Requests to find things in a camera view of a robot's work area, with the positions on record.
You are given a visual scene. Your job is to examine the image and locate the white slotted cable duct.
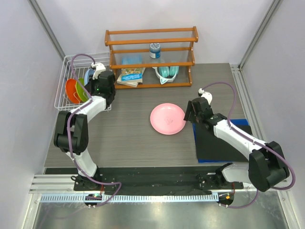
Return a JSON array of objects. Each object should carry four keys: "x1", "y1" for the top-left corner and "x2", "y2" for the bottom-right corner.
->
[{"x1": 40, "y1": 193, "x2": 219, "y2": 203}]

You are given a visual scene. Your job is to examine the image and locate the lower paperback book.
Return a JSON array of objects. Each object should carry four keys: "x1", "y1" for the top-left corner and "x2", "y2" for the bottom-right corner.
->
[{"x1": 117, "y1": 82, "x2": 139, "y2": 88}]

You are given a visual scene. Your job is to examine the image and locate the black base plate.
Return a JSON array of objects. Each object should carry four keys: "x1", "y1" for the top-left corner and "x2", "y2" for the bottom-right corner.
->
[{"x1": 71, "y1": 166, "x2": 244, "y2": 196}]

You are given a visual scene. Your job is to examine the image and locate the black cloth mat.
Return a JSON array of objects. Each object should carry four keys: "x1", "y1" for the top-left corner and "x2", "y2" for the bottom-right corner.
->
[{"x1": 193, "y1": 124, "x2": 248, "y2": 163}]

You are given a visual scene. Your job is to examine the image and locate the orange wooden shelf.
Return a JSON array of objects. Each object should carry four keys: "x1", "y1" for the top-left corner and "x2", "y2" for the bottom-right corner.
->
[{"x1": 104, "y1": 26, "x2": 199, "y2": 88}]

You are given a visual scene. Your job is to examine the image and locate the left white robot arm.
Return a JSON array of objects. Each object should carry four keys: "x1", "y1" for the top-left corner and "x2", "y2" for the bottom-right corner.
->
[{"x1": 54, "y1": 71, "x2": 116, "y2": 190}]

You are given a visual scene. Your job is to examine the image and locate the pink plate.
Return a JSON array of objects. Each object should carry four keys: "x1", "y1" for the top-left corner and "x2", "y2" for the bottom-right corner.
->
[{"x1": 150, "y1": 103, "x2": 186, "y2": 135}]

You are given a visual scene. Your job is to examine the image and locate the colourful paperback book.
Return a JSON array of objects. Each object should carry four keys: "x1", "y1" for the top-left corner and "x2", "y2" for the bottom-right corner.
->
[{"x1": 117, "y1": 67, "x2": 146, "y2": 84}]

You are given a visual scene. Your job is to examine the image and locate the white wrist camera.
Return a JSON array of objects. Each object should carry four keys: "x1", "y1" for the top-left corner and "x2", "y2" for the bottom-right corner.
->
[
  {"x1": 91, "y1": 62, "x2": 106, "y2": 80},
  {"x1": 198, "y1": 88, "x2": 213, "y2": 105}
]

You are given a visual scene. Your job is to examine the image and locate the white wire dish rack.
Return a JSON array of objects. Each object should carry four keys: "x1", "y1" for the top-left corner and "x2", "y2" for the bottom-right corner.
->
[{"x1": 54, "y1": 52, "x2": 110, "y2": 112}]

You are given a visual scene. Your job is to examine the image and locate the orange plate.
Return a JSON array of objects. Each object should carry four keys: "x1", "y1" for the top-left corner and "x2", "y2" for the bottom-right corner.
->
[{"x1": 65, "y1": 79, "x2": 81, "y2": 104}]

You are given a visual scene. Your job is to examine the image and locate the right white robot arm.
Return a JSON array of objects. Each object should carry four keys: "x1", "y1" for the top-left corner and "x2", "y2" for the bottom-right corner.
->
[{"x1": 184, "y1": 97, "x2": 290, "y2": 192}]

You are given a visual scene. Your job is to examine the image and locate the light blue plate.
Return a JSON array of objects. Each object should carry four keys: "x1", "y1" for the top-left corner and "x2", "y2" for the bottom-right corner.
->
[{"x1": 84, "y1": 68, "x2": 95, "y2": 85}]

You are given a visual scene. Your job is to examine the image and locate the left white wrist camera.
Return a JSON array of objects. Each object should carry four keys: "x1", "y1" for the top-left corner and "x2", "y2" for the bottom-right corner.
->
[{"x1": 91, "y1": 62, "x2": 106, "y2": 80}]

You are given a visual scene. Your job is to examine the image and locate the green plate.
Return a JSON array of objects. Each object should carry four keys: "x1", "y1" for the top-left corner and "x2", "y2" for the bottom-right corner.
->
[{"x1": 75, "y1": 78, "x2": 89, "y2": 102}]

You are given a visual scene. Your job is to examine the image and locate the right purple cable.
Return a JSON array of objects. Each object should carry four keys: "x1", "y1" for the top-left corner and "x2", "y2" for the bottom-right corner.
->
[{"x1": 198, "y1": 82, "x2": 297, "y2": 208}]

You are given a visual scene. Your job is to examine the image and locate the clear bottle blue cap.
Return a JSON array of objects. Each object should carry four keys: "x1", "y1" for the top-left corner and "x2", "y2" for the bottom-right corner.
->
[{"x1": 149, "y1": 43, "x2": 165, "y2": 63}]

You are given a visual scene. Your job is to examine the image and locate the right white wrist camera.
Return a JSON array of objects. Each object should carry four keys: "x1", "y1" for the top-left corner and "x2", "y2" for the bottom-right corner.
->
[{"x1": 198, "y1": 88, "x2": 213, "y2": 105}]

